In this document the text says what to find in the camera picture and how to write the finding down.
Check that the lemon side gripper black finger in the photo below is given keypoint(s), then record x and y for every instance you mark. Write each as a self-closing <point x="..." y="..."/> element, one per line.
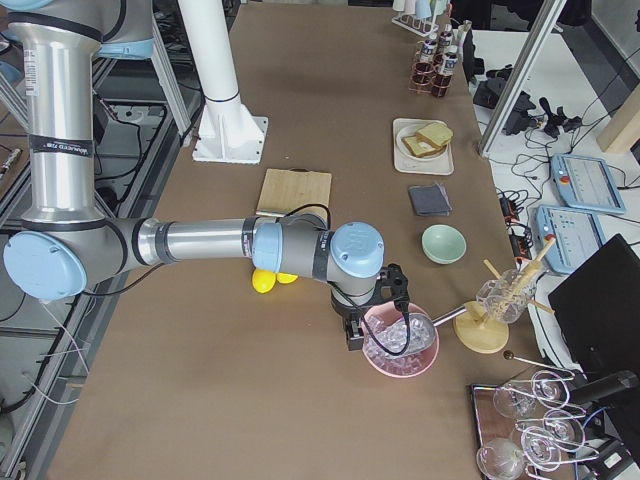
<point x="354" y="335"/>

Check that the black gripper body lemon side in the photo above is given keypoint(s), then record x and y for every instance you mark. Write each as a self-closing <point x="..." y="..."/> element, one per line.
<point x="343" y="311"/>

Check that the bread slice with egg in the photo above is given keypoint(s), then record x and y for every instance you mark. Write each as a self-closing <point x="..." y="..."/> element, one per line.
<point x="411" y="142"/>

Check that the robot arm near lemons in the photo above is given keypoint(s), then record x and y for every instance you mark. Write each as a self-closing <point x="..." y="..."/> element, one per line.
<point x="66" y="244"/>

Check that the cream serving tray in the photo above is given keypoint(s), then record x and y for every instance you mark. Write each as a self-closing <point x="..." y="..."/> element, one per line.
<point x="442" y="165"/>

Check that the wine glass rack tray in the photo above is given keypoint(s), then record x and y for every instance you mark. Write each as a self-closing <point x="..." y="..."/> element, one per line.
<point x="528" y="428"/>

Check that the pink bowl with ice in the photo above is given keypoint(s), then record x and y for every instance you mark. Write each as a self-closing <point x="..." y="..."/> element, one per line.
<point x="406" y="367"/>

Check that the clear ice scoop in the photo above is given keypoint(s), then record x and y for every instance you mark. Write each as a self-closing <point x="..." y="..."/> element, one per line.
<point x="407" y="336"/>

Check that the yellow lemon upper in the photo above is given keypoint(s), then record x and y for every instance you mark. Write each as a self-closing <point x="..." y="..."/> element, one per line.
<point x="285" y="278"/>

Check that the yellow lemon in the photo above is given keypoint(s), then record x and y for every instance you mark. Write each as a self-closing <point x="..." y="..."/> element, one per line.
<point x="263" y="281"/>
<point x="285" y="278"/>

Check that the yellow lemon lower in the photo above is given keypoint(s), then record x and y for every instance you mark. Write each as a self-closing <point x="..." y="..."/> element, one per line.
<point x="263" y="281"/>

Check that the mint green bowl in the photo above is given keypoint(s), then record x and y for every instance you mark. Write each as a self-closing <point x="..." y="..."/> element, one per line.
<point x="443" y="244"/>

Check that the wooden mug tree stand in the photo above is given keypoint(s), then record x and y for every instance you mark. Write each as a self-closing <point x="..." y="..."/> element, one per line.
<point x="488" y="336"/>

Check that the grey folded cloth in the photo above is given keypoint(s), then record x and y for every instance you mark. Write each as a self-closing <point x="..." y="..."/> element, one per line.
<point x="430" y="200"/>

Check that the wooden cutting board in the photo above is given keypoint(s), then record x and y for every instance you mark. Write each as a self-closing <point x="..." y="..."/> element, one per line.
<point x="285" y="190"/>

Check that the glass pitcher on stand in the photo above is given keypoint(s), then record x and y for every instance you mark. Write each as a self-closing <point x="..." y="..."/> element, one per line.
<point x="505" y="299"/>

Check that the black monitor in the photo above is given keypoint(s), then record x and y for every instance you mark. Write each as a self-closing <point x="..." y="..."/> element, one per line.
<point x="597" y="309"/>

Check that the drink bottle bottom left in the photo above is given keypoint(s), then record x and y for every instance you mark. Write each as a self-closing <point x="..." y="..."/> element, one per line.
<point x="426" y="57"/>

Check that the drink bottle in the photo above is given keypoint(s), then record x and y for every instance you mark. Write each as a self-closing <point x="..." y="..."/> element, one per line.
<point x="445" y="39"/>
<point x="447" y="66"/>
<point x="426" y="57"/>

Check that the drink bottle bottom right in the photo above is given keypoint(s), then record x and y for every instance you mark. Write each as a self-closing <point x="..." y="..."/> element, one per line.
<point x="447" y="66"/>

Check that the drink bottle top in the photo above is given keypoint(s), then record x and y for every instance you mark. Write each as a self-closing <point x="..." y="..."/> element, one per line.
<point x="445" y="39"/>

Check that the white cup rack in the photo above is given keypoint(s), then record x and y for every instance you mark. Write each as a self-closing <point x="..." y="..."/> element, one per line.
<point x="419" y="16"/>

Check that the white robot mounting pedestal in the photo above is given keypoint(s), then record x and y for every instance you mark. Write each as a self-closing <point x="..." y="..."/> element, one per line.
<point x="228" y="132"/>

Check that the copper wire bottle rack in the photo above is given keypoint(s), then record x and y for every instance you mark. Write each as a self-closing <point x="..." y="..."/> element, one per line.
<point x="427" y="83"/>

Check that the aluminium frame post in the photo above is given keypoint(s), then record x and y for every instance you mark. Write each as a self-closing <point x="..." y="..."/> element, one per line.
<point x="540" y="30"/>

